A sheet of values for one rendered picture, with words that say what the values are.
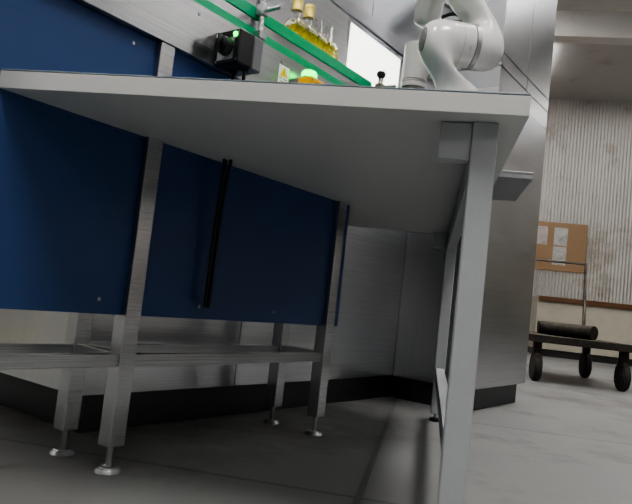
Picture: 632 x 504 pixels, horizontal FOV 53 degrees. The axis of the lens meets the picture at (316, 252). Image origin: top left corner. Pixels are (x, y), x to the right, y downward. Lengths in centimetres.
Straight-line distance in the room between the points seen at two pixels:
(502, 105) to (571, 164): 1043
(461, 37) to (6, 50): 111
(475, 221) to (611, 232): 1040
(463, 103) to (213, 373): 129
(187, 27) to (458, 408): 101
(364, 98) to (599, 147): 1065
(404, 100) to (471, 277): 29
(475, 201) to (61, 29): 84
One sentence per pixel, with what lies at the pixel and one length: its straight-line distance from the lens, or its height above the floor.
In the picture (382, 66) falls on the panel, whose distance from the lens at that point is 278.
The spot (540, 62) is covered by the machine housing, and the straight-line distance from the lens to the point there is 353.
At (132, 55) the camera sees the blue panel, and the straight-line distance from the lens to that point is 146.
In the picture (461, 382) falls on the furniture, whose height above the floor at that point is 31.
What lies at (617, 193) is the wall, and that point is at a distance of 1152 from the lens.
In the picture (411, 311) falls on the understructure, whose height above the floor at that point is 40.
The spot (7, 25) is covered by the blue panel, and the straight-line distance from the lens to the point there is 132.
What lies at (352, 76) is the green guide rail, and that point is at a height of 111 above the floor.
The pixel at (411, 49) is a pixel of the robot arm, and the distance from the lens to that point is 226.
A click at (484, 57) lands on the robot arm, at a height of 110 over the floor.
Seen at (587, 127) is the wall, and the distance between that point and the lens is 1166.
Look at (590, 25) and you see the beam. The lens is 857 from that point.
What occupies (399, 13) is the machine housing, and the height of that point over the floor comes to 169.
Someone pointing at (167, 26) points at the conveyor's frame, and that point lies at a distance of 151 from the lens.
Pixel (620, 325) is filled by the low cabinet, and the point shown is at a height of 49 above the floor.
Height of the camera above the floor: 41
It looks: 4 degrees up
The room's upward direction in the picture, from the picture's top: 6 degrees clockwise
